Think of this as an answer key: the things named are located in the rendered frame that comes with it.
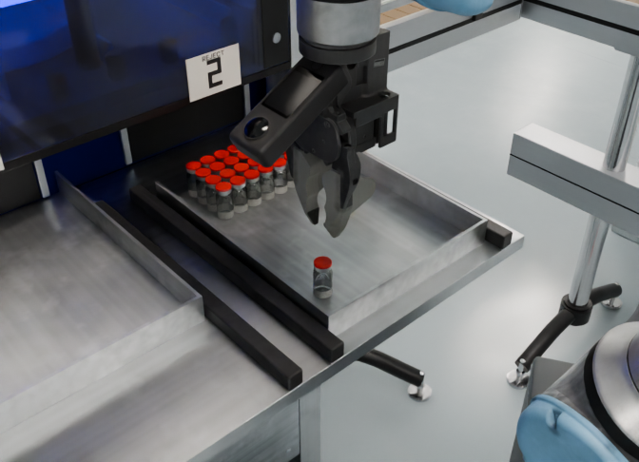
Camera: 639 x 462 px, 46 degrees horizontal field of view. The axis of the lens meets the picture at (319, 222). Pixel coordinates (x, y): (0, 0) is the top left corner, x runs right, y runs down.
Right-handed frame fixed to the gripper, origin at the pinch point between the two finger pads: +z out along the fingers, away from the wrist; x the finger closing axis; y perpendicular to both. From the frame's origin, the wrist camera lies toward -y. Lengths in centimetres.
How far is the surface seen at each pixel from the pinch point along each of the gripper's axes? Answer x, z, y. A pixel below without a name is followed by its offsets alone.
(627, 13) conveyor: 19, 7, 98
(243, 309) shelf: 4.1, 10.5, -7.6
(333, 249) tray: 5.2, 10.3, 7.0
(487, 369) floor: 24, 98, 80
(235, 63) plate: 31.4, -3.8, 12.6
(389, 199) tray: 8.3, 10.3, 20.1
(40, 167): 39.1, 5.6, -14.0
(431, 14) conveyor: 42, 6, 66
